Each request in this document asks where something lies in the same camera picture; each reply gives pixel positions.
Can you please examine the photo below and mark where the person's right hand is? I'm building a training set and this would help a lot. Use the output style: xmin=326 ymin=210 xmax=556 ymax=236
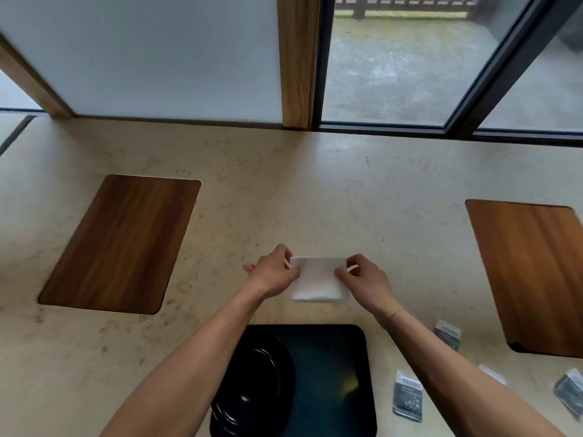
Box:
xmin=335 ymin=254 xmax=398 ymax=317

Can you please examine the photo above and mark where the person's left hand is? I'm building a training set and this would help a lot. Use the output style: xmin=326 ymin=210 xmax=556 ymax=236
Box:
xmin=242 ymin=244 xmax=301 ymax=299

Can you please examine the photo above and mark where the white napkin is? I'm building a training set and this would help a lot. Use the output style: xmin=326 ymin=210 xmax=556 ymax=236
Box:
xmin=288 ymin=256 xmax=349 ymax=302

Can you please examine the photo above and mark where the person's left forearm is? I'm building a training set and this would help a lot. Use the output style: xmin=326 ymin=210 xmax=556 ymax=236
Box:
xmin=99 ymin=286 xmax=274 ymax=437

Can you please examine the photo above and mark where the person's right forearm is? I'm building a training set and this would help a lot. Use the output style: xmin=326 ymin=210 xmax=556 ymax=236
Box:
xmin=375 ymin=307 xmax=568 ymax=437

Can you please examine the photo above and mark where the black square tray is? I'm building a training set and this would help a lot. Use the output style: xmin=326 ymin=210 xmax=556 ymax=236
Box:
xmin=210 ymin=324 xmax=379 ymax=437

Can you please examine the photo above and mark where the grey sachet packet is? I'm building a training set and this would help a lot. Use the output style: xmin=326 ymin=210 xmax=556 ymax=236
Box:
xmin=393 ymin=371 xmax=424 ymax=423
xmin=434 ymin=320 xmax=462 ymax=352
xmin=552 ymin=369 xmax=583 ymax=417

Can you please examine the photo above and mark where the black round bowl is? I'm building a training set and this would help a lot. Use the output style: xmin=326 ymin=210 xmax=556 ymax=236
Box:
xmin=210 ymin=334 xmax=297 ymax=437

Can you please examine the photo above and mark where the wooden placemat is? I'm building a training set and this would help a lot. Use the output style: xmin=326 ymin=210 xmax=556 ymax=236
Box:
xmin=465 ymin=199 xmax=583 ymax=359
xmin=37 ymin=174 xmax=202 ymax=315

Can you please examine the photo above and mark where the small white packet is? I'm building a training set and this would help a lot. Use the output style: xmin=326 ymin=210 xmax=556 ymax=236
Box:
xmin=478 ymin=364 xmax=507 ymax=386

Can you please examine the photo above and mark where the wooden railing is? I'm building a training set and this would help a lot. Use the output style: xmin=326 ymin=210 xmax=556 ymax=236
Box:
xmin=335 ymin=0 xmax=481 ymax=19

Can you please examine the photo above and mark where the wooden post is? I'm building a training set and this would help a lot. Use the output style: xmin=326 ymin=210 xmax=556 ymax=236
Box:
xmin=277 ymin=0 xmax=322 ymax=130
xmin=0 ymin=32 xmax=76 ymax=119

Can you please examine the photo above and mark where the dark window frame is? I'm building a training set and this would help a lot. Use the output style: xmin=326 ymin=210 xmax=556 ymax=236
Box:
xmin=314 ymin=0 xmax=583 ymax=146

